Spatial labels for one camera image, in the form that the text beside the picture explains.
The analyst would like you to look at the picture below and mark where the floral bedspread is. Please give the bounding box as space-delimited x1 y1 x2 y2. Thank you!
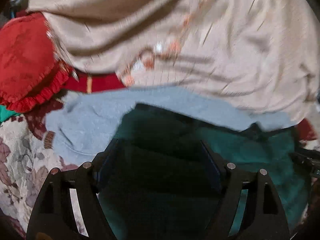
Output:
1 74 124 239

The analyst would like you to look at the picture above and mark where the red ruffled pillow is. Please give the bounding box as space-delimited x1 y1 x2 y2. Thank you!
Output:
1 13 73 113

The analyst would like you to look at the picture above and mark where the light blue folded garment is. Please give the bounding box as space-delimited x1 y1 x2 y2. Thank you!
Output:
43 87 294 165

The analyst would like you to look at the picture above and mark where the green cloth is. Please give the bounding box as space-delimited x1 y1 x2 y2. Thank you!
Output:
0 105 20 123

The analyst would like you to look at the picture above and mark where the beige blanket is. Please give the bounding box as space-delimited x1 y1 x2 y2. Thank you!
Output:
28 0 319 122

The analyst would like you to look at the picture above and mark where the teal quilted puffer jacket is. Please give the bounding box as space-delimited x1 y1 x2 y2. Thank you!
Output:
99 103 310 239

